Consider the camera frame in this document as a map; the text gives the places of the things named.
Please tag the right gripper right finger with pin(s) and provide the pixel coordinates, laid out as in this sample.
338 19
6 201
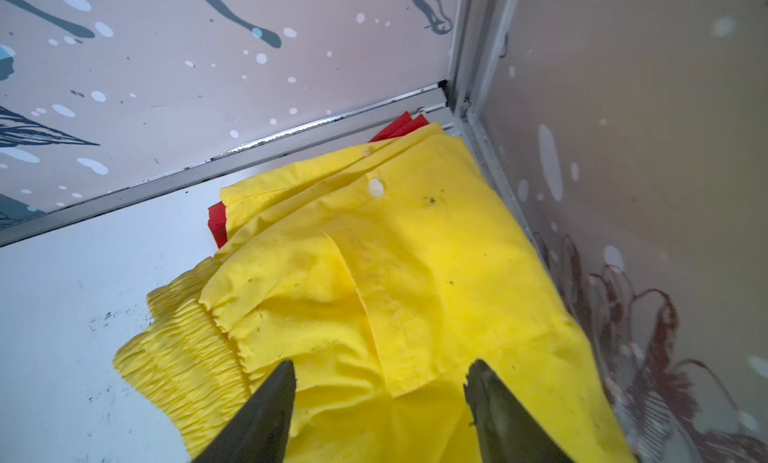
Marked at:
506 431

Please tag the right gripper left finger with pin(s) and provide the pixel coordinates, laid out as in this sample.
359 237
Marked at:
259 432

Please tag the red shorts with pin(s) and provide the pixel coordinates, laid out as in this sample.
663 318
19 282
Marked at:
217 223

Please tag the yellow shorts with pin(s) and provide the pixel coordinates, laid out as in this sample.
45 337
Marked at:
382 272

